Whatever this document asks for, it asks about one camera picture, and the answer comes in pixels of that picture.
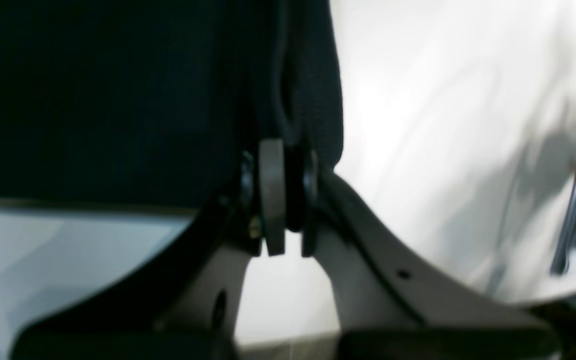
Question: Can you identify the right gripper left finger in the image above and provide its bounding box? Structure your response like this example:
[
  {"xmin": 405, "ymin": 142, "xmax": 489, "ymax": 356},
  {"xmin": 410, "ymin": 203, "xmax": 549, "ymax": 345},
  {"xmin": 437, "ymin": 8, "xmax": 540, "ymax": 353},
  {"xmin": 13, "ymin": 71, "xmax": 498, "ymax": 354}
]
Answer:
[{"xmin": 13, "ymin": 138, "xmax": 286, "ymax": 360}]

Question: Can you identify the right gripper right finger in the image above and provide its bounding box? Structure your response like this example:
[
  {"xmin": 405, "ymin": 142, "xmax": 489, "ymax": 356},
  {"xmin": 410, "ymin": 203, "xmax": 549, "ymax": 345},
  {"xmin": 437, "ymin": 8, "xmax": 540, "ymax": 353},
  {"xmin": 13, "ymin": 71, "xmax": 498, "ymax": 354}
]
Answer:
[{"xmin": 302, "ymin": 152, "xmax": 561, "ymax": 360}]

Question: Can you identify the black T-shirt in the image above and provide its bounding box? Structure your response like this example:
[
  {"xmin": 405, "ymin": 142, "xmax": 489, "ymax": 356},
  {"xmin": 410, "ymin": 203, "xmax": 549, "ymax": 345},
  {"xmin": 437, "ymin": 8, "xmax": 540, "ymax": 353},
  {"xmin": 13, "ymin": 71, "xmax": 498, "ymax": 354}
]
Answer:
[{"xmin": 0, "ymin": 0, "xmax": 343, "ymax": 231}]

